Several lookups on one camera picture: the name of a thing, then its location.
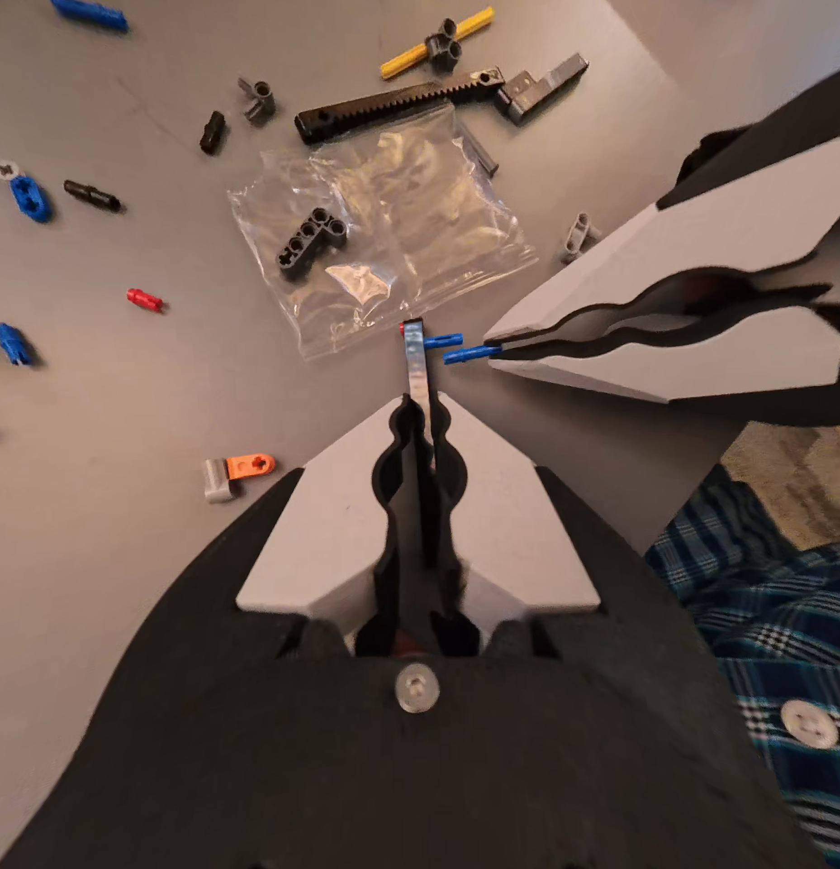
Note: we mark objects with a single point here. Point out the blue plaid shirt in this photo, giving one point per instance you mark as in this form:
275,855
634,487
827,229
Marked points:
766,645

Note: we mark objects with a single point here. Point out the black lego gear rack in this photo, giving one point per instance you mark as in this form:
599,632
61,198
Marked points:
392,105

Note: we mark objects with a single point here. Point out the light grey lego connector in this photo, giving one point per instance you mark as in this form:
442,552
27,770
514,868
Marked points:
579,237

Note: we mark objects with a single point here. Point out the white lego bush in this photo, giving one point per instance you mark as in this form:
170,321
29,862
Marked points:
6,170

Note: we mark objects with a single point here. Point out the blue lego pin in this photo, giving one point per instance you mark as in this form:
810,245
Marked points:
12,344
471,354
91,15
443,340

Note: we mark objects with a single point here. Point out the light grey lego bracket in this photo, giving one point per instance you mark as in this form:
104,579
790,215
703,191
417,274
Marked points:
219,480

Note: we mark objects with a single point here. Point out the dark grey angled lego beam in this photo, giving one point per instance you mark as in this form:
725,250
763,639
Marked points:
311,244

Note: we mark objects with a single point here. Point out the grey lego pin connector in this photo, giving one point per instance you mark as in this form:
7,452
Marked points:
258,102

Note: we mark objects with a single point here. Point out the grey lego axle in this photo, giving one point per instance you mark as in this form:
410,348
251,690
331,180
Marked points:
481,153

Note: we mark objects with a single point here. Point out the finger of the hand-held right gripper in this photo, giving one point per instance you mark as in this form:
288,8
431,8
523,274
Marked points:
698,217
698,360

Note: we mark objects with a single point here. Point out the clear plastic bag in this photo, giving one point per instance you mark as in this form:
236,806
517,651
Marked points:
392,237

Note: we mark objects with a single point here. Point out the blue lego connector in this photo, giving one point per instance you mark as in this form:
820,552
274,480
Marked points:
31,199

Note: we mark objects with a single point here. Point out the long black lego beam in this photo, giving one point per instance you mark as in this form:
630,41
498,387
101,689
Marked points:
414,360

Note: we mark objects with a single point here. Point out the white shirt button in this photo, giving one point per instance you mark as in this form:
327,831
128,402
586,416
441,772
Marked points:
809,724

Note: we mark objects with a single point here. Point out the yellow lego axle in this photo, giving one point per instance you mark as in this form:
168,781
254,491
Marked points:
403,62

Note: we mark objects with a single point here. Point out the dark grey lego axle connector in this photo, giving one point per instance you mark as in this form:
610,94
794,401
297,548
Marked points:
443,46

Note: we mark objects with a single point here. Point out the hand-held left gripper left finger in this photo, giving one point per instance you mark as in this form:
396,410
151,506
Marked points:
311,543

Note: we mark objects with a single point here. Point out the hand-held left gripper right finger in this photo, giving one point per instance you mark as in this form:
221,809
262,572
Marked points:
521,543

